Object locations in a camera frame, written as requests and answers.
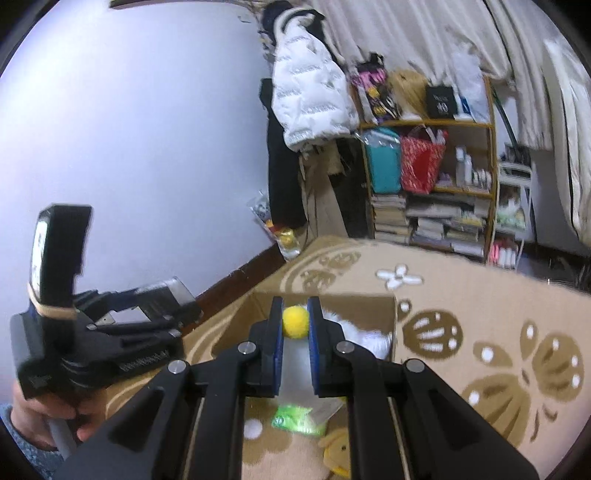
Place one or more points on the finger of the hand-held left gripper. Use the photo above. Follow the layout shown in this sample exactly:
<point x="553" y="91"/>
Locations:
<point x="152" y="304"/>

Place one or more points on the wooden shelf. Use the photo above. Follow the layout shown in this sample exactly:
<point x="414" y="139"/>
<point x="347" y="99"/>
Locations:
<point x="415" y="123"/>

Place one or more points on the red gift bag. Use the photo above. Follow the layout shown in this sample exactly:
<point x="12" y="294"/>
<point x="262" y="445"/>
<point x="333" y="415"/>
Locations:
<point x="420" y="166"/>

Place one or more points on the purple printed bag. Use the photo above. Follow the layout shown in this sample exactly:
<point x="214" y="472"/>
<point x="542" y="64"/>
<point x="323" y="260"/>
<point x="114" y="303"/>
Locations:
<point x="374" y="92"/>

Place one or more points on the green packet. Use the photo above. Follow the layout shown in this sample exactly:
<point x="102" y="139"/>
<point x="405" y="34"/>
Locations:
<point x="295" y="420"/>

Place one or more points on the white rolling cart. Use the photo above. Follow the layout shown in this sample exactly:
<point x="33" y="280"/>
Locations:
<point x="515" y="173"/>

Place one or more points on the plastic bag of colourful items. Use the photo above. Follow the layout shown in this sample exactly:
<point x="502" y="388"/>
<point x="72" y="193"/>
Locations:
<point x="286" y="240"/>

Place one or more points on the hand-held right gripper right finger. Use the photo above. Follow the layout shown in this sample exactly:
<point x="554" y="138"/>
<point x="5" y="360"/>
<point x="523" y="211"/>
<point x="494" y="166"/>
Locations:
<point x="316" y="350"/>

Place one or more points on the black coat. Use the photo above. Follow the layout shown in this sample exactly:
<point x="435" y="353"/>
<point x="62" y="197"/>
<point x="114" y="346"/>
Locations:
<point x="281" y="175"/>

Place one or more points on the yellow pom-pom ball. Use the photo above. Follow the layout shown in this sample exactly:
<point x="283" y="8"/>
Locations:
<point x="295" y="323"/>

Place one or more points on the row of small bottles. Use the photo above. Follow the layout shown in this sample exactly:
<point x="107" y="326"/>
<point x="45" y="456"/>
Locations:
<point x="464" y="168"/>

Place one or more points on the white puffer jacket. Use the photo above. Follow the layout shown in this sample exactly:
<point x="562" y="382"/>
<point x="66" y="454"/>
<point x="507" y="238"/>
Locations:
<point x="309" y="92"/>

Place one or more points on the beige patterned blanket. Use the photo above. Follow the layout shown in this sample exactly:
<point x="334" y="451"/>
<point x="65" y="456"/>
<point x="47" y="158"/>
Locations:
<point x="461" y="295"/>

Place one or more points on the neat stack of books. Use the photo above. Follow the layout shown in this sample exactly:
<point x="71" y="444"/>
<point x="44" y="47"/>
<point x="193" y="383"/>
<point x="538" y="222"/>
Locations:
<point x="390" y="219"/>

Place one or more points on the yellow plush toy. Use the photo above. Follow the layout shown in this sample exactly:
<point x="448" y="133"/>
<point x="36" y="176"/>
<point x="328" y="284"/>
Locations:
<point x="334" y="454"/>

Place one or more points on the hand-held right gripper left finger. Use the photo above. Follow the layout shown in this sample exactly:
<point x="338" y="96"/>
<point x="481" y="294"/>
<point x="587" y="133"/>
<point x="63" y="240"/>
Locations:
<point x="277" y="350"/>

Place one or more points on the cardboard box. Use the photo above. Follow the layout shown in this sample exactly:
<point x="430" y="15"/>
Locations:
<point x="369" y="307"/>

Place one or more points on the person's left forearm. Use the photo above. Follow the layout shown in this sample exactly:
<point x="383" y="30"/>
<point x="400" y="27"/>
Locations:
<point x="27" y="461"/>

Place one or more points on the beige coat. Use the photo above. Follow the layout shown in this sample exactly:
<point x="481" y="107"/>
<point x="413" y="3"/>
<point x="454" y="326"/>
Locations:
<point x="323" y="207"/>

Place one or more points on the black hanging garment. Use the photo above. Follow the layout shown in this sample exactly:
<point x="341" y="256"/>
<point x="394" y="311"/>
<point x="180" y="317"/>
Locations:
<point x="353" y="194"/>

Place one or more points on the black box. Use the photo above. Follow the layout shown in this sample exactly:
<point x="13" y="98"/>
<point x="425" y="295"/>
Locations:
<point x="441" y="104"/>

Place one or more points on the blonde wig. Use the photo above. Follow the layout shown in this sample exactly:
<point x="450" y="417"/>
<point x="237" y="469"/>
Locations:
<point x="408" y="92"/>

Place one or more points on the messy pile of books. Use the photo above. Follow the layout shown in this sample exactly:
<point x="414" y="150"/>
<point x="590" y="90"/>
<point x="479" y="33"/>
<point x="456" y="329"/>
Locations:
<point x="448" y="226"/>

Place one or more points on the white paper bag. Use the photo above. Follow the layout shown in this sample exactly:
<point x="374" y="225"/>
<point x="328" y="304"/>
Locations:
<point x="471" y="83"/>

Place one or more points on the white fluffy plush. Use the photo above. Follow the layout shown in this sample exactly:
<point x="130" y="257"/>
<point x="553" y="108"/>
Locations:
<point x="364" y="332"/>

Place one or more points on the person's left hand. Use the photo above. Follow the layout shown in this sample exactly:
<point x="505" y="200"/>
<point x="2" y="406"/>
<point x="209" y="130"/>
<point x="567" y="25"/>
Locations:
<point x="90" y="420"/>

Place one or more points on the cream curtain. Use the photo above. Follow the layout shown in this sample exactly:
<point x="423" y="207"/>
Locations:
<point x="415" y="32"/>

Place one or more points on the teal bag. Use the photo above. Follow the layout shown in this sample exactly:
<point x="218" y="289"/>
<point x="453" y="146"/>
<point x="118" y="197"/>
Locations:
<point x="383" y="170"/>

